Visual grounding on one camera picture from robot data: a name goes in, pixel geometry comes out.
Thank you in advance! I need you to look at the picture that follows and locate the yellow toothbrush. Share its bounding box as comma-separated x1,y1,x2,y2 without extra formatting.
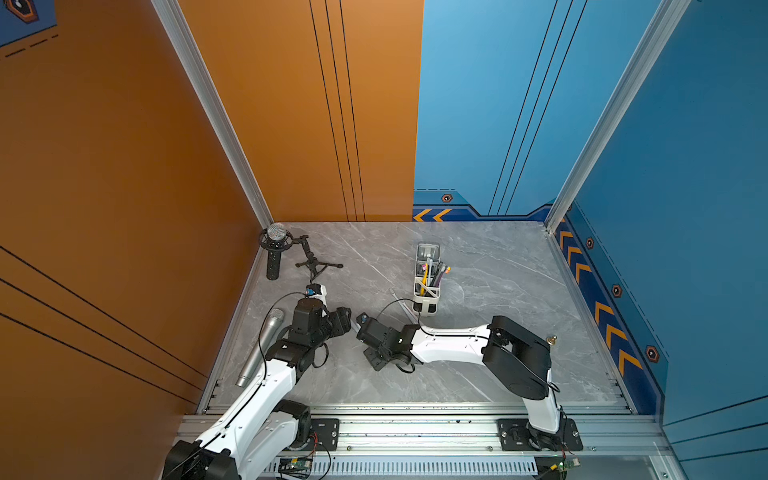
419,260,431,297

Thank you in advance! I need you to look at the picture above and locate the black toothbrush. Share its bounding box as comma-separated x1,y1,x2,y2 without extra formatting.
430,261,444,287

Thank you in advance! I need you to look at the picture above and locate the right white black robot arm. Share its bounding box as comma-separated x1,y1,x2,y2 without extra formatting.
356,313,568,452

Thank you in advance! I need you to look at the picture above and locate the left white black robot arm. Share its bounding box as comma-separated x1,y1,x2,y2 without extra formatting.
161,296,352,479

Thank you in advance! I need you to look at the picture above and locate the white toothbrush holder rack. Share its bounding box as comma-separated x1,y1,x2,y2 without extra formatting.
412,276,441,316

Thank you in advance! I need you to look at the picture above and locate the black mini tripod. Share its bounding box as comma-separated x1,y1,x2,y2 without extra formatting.
292,235,344,283

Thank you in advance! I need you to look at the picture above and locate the silver metal cylinder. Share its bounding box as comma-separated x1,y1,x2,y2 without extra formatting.
235,308,285,388

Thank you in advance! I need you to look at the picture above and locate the far clear plastic cup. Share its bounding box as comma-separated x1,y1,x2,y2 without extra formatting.
416,243,441,263

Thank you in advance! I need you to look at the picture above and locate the left green circuit board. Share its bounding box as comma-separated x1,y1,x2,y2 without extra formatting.
277,456,314,479

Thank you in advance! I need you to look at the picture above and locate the green circuit board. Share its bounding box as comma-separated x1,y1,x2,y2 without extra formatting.
547,458,581,480
277,456,314,479

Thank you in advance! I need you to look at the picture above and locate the right green circuit board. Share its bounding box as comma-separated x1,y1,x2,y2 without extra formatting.
547,458,581,480

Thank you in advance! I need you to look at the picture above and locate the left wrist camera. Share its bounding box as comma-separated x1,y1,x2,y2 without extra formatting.
306,283,327,306

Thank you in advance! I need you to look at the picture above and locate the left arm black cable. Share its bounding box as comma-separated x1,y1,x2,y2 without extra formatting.
179,291,307,469

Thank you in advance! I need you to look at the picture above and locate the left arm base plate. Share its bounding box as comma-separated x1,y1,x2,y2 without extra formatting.
255,415,340,452

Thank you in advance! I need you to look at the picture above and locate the black microphone with mount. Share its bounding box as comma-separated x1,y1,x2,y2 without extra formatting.
259,223,293,281

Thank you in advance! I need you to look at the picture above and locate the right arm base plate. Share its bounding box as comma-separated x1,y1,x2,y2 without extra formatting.
496,418,584,453

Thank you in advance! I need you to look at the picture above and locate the aluminium rail frame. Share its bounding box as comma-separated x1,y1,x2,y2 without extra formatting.
157,401,688,480

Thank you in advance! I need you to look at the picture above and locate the left aluminium corner post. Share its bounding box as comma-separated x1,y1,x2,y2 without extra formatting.
151,0,273,227

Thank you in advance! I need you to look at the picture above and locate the aluminium corner post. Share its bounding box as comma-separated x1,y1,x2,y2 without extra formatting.
544,0,691,235
151,0,273,227

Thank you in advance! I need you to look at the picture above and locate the right aluminium corner post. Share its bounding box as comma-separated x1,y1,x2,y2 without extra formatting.
544,0,691,235

